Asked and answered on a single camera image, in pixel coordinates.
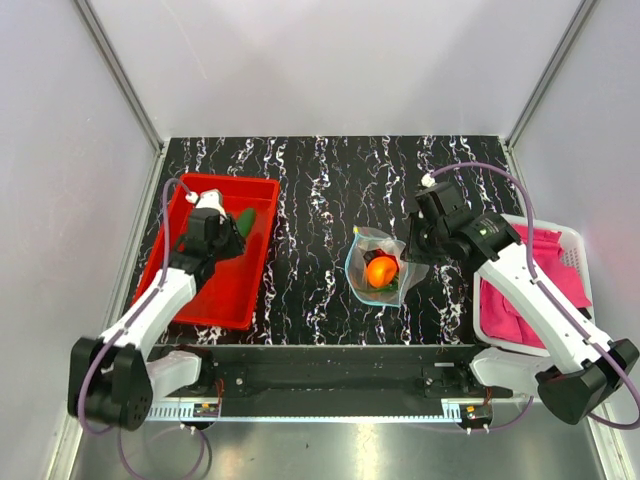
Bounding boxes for pink cloth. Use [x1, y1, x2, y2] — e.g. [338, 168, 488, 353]
[479, 228, 592, 349]

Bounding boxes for green fake vegetable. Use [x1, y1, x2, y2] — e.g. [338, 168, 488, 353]
[236, 208, 257, 239]

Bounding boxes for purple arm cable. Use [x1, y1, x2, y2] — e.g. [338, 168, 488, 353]
[74, 177, 221, 479]
[429, 162, 640, 436]

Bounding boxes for orange fake fruit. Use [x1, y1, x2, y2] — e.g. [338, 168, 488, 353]
[366, 256, 398, 289]

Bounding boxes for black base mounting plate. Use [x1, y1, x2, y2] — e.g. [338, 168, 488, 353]
[169, 345, 513, 421]

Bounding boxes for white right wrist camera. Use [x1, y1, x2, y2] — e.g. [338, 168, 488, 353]
[421, 174, 437, 188]

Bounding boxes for clear zip top bag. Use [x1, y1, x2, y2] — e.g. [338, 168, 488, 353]
[345, 226, 429, 308]

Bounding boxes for white plastic basket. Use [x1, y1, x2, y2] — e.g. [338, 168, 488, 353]
[473, 220, 594, 356]

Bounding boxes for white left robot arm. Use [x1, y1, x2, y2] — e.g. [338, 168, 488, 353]
[67, 207, 256, 434]

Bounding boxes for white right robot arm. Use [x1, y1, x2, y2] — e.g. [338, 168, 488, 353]
[403, 176, 639, 425]

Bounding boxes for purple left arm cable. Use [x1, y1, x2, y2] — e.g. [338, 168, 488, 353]
[74, 177, 221, 479]

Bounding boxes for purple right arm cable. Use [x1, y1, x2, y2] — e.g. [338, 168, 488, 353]
[429, 162, 640, 436]

